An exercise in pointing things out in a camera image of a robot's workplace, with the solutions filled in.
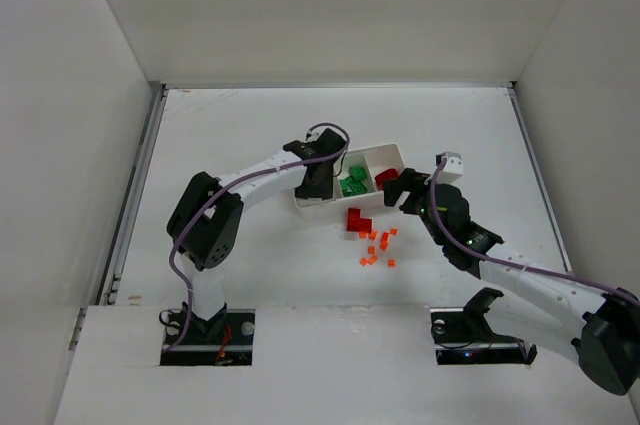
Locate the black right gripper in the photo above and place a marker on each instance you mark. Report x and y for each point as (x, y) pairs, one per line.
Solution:
(413, 193)

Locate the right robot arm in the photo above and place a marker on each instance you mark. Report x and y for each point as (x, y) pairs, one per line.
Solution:
(591, 324)

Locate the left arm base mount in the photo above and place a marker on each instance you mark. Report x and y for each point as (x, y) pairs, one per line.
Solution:
(225, 340)

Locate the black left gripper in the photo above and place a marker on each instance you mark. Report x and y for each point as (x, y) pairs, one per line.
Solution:
(316, 181)

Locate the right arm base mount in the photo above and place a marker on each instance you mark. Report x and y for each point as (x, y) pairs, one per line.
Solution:
(462, 336)

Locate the red lego brick pile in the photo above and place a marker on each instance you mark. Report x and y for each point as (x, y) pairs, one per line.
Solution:
(356, 223)

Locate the green lego brick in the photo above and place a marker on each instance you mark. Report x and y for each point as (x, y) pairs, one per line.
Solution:
(358, 173)

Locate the white three-compartment container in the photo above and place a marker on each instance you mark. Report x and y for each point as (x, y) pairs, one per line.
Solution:
(374, 160)

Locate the green lego plate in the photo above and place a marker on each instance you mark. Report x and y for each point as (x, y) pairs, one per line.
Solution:
(351, 187)

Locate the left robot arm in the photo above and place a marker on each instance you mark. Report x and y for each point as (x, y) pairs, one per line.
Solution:
(204, 225)

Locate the red rounded lego brick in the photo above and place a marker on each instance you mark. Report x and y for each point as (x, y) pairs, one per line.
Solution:
(385, 176)

